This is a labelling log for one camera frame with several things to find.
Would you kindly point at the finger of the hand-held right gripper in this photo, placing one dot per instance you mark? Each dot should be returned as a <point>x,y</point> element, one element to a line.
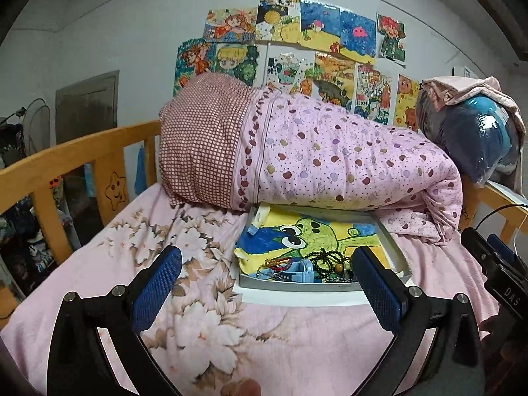
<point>478,247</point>
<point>501,249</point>

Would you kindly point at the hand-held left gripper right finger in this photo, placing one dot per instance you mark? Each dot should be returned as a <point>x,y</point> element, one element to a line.
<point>377,288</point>

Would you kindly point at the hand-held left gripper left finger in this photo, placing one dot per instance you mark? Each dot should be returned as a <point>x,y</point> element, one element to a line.
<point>159,284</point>

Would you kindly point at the grey and white box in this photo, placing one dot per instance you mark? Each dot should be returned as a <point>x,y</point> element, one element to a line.
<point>297,295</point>

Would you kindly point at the person's left hand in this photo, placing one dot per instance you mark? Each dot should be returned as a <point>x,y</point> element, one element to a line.
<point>243,388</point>

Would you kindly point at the yellow frog drawing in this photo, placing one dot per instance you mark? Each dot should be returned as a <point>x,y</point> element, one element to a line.
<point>321,231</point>

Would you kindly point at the pink floral bed sheet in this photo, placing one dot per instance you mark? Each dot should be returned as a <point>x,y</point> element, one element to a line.
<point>288,346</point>

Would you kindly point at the blue plastic-wrapped bundle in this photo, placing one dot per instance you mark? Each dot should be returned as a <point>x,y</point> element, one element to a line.
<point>466,140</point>

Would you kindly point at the blue towel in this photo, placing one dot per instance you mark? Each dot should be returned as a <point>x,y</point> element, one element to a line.
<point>141,173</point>

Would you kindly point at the white paper slip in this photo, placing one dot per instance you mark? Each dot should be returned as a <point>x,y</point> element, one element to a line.
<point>260,216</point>

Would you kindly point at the pink spotted folded quilt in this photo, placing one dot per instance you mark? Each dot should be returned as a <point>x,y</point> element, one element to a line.
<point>350,165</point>

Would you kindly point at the red checked pillow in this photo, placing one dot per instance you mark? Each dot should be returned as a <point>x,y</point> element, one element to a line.
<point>198,144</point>

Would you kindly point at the standing fan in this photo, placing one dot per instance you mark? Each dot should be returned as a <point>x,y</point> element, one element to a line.
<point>41,123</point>

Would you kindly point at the wooden bed frame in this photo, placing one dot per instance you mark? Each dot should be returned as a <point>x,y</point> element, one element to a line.
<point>24,173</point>

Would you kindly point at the group of wall drawings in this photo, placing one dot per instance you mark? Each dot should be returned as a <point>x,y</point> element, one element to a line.
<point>321,20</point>

